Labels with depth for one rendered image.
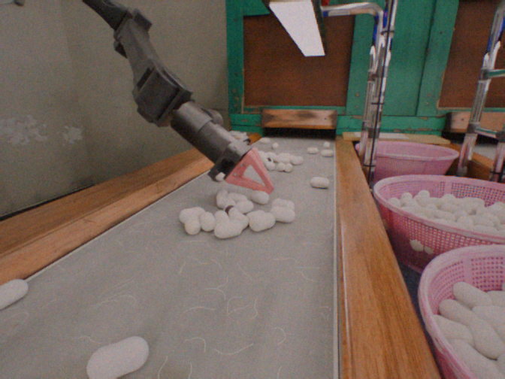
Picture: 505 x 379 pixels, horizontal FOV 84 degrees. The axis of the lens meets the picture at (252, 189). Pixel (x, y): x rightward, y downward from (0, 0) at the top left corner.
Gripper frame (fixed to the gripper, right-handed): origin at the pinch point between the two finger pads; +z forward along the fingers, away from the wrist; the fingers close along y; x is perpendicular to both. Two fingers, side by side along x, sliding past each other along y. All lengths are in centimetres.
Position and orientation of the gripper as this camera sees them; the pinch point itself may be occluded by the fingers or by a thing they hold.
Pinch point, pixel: (268, 188)
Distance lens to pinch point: 48.8
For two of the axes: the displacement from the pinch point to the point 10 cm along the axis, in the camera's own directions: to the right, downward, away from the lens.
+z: 7.6, 6.5, 0.1
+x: -6.0, 7.0, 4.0
